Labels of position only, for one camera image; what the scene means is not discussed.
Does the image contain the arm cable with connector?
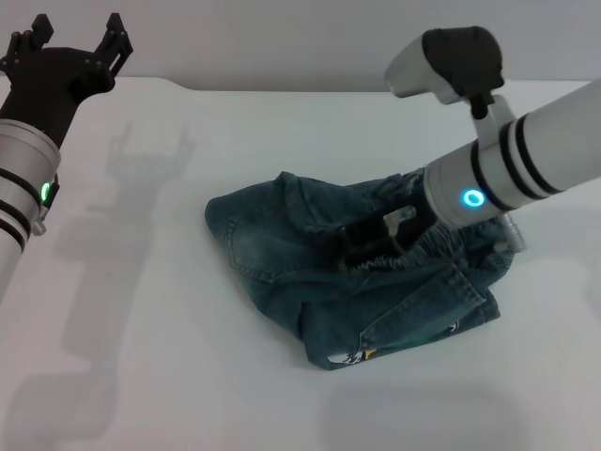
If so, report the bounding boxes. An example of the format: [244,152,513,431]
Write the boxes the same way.
[30,206,52,237]
[382,205,531,255]

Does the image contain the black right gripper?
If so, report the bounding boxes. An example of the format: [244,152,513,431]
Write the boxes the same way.
[341,201,440,260]

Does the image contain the right arm cable with connector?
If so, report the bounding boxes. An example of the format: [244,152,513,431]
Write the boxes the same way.
[382,205,531,255]

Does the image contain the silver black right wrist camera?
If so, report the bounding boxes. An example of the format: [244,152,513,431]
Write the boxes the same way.
[384,26,507,118]

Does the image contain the left arm cable with connector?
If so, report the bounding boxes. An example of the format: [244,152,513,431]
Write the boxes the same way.
[30,206,52,237]

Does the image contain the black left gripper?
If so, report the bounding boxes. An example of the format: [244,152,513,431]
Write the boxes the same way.
[0,12,136,148]

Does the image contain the blue denim shorts with cartoon print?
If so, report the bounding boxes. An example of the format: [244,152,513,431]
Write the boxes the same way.
[205,169,513,372]

